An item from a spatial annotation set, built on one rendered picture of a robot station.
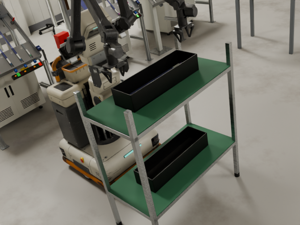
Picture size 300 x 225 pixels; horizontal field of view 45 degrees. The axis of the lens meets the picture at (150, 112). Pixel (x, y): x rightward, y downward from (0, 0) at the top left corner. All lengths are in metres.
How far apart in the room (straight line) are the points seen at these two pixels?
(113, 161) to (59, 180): 0.64
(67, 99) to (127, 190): 0.84
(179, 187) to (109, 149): 0.80
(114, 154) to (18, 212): 0.90
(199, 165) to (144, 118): 0.70
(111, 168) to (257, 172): 1.12
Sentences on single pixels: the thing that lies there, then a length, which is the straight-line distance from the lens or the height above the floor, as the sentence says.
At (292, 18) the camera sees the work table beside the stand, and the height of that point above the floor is 0.44.
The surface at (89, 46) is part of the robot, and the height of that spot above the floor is 1.17.
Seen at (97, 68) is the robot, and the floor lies 1.04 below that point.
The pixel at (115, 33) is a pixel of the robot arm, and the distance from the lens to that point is 1.90.
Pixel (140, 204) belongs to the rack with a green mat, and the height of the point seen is 0.35.
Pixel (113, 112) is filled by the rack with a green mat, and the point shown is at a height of 0.95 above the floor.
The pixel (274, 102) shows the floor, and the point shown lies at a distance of 3.78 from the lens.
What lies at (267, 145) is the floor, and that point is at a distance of 3.22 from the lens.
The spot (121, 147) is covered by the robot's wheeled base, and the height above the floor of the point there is 0.28.
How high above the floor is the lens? 2.00
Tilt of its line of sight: 32 degrees down
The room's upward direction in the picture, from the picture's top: 12 degrees counter-clockwise
